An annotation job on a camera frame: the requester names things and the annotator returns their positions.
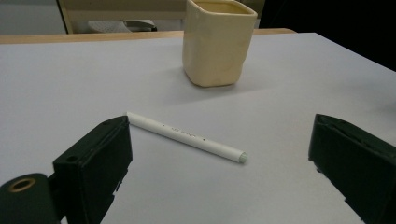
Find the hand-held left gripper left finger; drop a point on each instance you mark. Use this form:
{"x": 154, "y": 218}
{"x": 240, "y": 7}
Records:
{"x": 93, "y": 168}

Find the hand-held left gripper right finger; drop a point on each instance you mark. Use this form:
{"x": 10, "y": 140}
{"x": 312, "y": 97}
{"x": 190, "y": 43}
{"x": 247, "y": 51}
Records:
{"x": 358, "y": 158}

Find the white pen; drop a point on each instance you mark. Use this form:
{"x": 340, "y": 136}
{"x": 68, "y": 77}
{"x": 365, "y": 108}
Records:
{"x": 186, "y": 137}

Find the cream ceramic cup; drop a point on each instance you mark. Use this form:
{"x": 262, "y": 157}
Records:
{"x": 216, "y": 43}

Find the grey mesh seat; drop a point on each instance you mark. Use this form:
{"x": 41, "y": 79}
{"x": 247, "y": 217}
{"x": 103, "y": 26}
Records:
{"x": 120, "y": 25}

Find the wooden chair frame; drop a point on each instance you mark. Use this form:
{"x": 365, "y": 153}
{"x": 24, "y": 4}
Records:
{"x": 124, "y": 12}

